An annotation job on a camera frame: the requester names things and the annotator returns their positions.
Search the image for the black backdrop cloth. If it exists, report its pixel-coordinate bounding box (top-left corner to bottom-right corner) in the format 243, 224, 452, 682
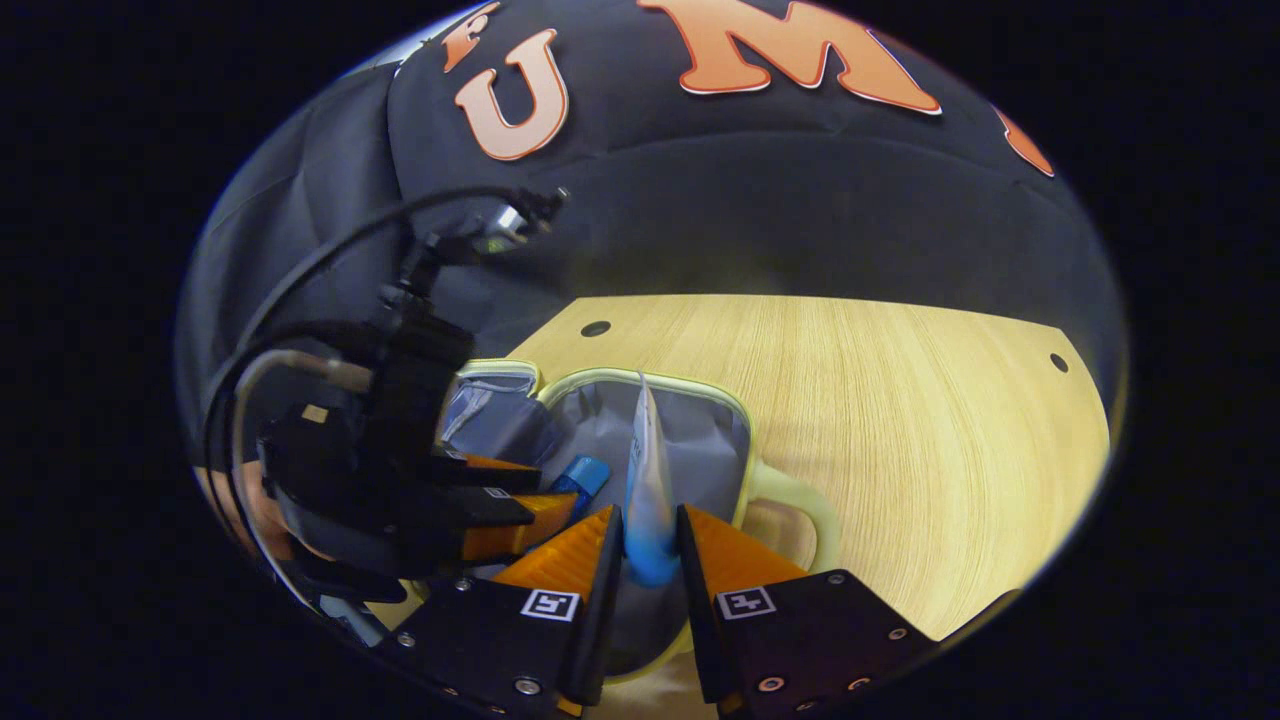
175, 0, 1126, 481

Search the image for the blue skin care bottle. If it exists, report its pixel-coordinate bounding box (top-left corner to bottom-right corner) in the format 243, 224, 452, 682
548, 455, 612, 523

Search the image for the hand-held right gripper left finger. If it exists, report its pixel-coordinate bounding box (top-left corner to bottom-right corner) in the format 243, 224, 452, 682
375, 505, 626, 719

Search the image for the black cable with silver plug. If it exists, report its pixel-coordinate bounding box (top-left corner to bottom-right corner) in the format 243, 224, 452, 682
200, 185, 571, 481

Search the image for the white and blue tube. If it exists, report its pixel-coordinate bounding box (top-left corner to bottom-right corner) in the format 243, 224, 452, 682
622, 372, 681, 589

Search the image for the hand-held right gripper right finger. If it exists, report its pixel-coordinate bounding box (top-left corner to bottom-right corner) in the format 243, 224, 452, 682
677, 503, 941, 719

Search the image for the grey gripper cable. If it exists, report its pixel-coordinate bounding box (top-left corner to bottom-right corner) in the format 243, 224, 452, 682
230, 348, 376, 561

